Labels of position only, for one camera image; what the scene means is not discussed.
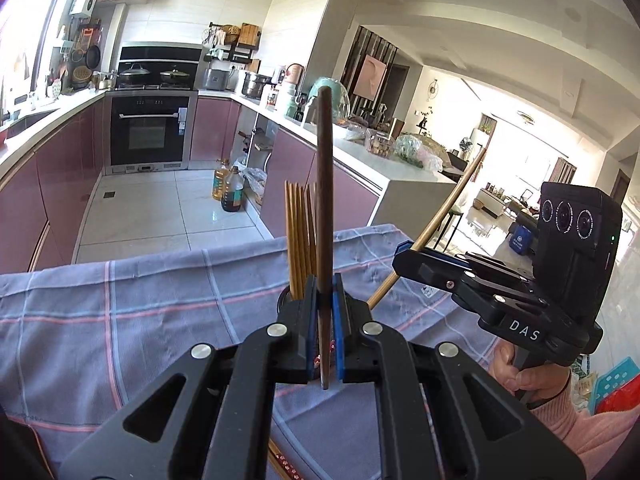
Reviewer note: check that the dark oil bottle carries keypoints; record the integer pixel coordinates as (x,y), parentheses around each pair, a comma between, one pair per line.
(231,200)

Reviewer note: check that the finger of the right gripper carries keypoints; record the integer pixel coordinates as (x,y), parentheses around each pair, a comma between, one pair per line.
(437,269)
(479,284)

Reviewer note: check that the left black wok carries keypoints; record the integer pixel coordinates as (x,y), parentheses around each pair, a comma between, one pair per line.
(135,75)

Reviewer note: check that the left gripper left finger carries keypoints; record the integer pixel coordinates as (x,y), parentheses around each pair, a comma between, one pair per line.
(208,415)

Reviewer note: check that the person's right hand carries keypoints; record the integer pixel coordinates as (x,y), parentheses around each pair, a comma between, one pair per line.
(543,382)

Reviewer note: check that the black range hood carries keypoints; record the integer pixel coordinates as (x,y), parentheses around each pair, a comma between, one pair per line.
(157,58)

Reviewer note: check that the black wok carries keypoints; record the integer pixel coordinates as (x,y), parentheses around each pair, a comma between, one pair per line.
(135,75)
(175,77)

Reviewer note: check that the steel stock pot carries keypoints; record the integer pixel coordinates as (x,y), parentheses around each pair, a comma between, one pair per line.
(254,84)

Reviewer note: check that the blue plaid tablecloth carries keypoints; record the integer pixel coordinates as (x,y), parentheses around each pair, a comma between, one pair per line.
(79,342)

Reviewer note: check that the yellow oil bottle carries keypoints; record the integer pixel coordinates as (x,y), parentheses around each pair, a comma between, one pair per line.
(219,175)

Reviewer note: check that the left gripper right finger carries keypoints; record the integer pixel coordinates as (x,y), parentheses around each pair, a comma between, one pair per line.
(440,414)

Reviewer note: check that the black mesh pen holder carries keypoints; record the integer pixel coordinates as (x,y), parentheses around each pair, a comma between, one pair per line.
(287,306)

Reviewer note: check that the black wall rack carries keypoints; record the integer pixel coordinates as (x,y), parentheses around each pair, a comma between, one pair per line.
(231,43)

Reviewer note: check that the black built-in oven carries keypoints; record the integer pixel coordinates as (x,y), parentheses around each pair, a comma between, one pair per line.
(148,129)

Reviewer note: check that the right black wok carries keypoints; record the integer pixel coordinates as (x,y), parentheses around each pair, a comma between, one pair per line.
(175,77)

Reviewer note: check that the black camera box right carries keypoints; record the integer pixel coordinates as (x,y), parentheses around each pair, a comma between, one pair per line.
(578,235)

